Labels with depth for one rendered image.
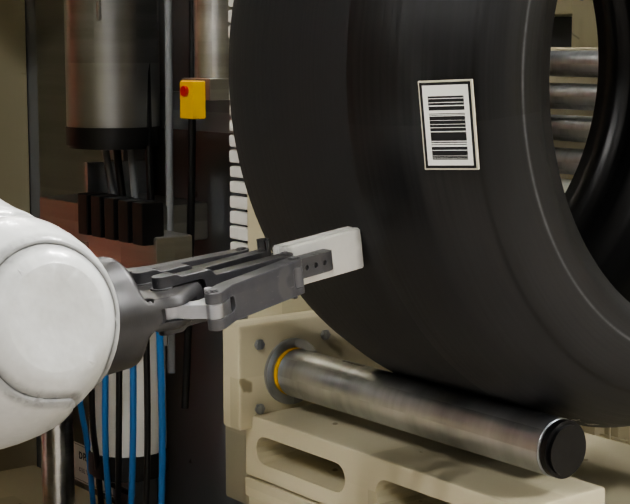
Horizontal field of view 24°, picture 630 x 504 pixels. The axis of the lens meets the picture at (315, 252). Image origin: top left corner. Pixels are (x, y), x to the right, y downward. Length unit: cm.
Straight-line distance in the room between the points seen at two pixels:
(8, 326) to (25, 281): 2
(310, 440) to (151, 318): 38
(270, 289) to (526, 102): 21
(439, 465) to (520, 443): 10
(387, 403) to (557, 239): 26
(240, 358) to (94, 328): 65
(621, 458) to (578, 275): 43
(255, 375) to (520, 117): 45
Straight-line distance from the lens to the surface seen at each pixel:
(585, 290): 105
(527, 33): 99
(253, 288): 95
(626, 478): 139
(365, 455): 122
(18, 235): 68
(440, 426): 117
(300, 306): 143
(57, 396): 68
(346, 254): 105
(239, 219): 152
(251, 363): 133
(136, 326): 92
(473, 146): 96
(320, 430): 129
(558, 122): 171
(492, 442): 113
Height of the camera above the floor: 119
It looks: 8 degrees down
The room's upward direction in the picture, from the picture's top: straight up
